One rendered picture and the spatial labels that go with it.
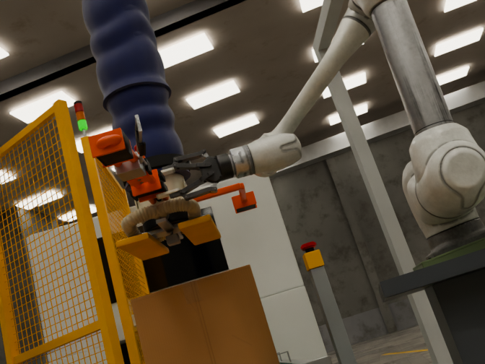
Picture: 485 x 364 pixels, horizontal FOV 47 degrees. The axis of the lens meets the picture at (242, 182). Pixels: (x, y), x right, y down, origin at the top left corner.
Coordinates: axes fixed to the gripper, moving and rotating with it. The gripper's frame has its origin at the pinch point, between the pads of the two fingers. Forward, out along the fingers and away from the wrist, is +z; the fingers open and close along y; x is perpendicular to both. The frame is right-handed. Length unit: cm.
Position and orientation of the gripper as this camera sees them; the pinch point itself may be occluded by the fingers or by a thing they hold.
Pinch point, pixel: (164, 183)
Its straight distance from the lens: 161.7
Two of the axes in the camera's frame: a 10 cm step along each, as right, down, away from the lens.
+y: 2.9, 9.1, -2.9
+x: -0.1, 3.0, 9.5
